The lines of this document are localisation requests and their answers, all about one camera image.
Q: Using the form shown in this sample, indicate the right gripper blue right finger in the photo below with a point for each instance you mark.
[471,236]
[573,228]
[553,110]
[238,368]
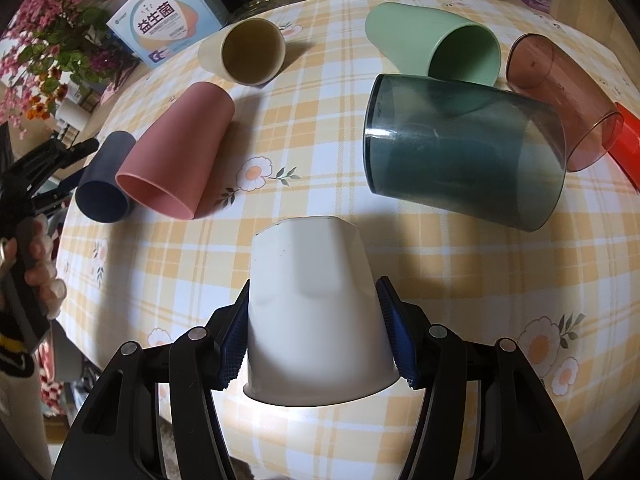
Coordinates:
[406,326]

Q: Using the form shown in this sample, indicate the beige plastic cup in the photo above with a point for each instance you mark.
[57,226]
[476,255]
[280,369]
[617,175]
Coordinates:
[250,52]

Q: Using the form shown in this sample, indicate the yellow plaid tablecloth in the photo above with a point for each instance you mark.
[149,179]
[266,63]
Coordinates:
[567,293]

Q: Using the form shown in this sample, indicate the red plastic cup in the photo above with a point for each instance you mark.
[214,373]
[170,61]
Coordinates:
[625,149]

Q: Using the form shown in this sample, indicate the transparent brown cup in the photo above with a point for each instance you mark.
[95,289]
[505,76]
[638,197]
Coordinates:
[540,69]

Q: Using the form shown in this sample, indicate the pink blossom flower arrangement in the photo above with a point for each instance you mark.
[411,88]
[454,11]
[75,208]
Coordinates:
[51,39]

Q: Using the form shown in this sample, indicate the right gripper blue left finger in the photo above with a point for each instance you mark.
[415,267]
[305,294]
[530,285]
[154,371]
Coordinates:
[230,339]

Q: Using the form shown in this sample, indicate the person's left hand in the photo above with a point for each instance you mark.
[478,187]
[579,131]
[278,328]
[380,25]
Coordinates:
[42,277]

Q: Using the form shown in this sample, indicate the small white vase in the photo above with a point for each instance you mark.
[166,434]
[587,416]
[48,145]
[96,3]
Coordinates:
[72,114]

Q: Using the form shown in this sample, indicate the green plastic cup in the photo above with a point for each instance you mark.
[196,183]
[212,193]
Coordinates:
[435,43]

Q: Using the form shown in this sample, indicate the white plastic cup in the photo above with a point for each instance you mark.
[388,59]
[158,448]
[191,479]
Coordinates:
[316,334]

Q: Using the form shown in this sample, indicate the pink plastic cup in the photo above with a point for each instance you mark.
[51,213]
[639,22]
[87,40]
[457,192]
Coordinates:
[168,168]

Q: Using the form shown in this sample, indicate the transparent teal cup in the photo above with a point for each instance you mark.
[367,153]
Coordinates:
[463,147]

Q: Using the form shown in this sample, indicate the blue plastic cup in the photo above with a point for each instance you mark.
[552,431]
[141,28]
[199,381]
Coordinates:
[98,196]

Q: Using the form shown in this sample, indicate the probiotics light blue box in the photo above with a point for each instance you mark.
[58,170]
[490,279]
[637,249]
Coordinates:
[158,29]

